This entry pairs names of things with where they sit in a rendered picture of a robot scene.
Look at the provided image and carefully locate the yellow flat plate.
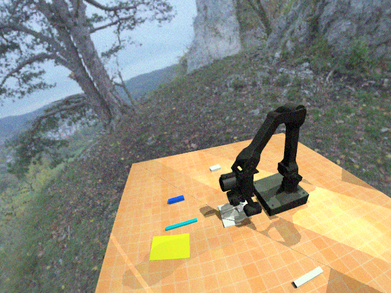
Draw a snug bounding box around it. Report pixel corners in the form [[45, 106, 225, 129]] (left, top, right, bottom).
[[149, 233, 190, 261]]

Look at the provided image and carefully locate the pale grey rectangular bar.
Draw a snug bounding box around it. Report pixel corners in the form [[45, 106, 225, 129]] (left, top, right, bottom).
[[293, 266, 324, 288]]

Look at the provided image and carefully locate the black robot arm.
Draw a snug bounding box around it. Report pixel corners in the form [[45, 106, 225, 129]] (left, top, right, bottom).
[[218, 102, 306, 207]]

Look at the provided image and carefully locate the teal flat bar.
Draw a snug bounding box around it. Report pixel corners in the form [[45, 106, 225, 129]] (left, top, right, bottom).
[[166, 218, 198, 231]]

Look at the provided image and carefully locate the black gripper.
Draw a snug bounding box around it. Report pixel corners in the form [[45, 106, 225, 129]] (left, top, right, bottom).
[[239, 184, 262, 217]]

